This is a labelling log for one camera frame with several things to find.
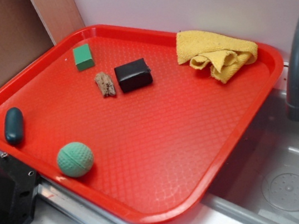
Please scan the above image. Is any black rectangular block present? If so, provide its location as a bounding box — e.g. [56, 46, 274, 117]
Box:
[114, 59, 153, 93]

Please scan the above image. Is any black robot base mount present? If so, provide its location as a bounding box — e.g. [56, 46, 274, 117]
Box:
[0, 155, 38, 224]

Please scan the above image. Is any yellow folded cloth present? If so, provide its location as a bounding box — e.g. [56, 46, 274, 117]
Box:
[176, 30, 258, 84]

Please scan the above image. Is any grey plastic sink basin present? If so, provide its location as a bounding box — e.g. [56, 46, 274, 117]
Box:
[140, 86, 299, 224]

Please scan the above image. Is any brown wood piece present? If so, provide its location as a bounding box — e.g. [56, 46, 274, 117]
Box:
[94, 72, 116, 97]

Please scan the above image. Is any red plastic tray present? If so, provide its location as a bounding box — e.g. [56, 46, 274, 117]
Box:
[0, 25, 283, 224]

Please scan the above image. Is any green wooden block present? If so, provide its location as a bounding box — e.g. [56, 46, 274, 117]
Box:
[73, 43, 95, 71]

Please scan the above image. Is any dark teal oval capsule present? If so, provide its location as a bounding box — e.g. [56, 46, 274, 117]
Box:
[4, 107, 24, 145]

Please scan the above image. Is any light green dimpled ball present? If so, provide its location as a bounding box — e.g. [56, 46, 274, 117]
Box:
[57, 142, 94, 178]

